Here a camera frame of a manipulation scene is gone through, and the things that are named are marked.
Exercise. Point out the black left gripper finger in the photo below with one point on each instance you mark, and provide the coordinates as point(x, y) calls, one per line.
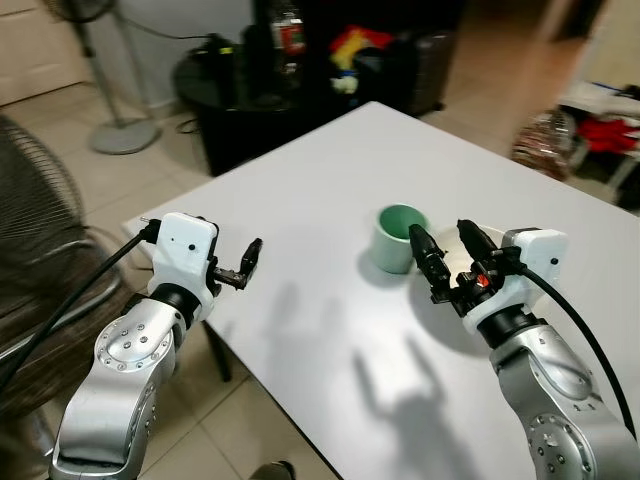
point(256, 256)
point(246, 270)

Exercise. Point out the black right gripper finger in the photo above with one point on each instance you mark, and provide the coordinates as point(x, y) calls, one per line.
point(476, 245)
point(430, 262)

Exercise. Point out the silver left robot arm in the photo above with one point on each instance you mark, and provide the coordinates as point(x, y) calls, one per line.
point(125, 380)

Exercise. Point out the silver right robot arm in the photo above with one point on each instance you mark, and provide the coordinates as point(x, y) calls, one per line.
point(560, 400)

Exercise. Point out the light green cup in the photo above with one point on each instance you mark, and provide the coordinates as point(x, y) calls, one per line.
point(392, 245)

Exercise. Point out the black table leg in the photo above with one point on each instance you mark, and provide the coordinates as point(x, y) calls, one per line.
point(220, 355)

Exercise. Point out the patterned brown bag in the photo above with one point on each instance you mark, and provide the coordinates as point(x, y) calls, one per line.
point(543, 145)

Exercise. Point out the black round side table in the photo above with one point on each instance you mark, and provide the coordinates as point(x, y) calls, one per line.
point(250, 130)

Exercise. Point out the red cloth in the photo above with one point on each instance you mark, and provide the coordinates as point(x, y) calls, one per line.
point(605, 135)

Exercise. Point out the black suitcase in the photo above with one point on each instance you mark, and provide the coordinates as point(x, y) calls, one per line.
point(432, 70)

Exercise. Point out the white rack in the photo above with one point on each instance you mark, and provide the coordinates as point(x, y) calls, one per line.
point(600, 100)

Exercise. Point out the black fan grille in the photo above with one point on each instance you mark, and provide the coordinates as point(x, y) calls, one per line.
point(40, 250)

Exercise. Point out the clear bottle red label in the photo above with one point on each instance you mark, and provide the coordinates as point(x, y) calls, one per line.
point(288, 40)

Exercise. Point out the red yellow toy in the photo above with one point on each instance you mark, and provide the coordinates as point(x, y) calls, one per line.
point(358, 50)

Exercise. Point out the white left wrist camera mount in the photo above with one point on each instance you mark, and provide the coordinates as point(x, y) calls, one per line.
point(185, 250)

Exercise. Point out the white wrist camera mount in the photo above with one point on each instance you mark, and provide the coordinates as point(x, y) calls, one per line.
point(535, 260)
point(185, 250)

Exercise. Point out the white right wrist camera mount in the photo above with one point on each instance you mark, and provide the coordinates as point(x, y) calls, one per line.
point(535, 260)

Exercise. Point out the grey pedestal fan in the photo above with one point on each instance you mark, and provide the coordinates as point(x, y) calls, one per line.
point(120, 130)

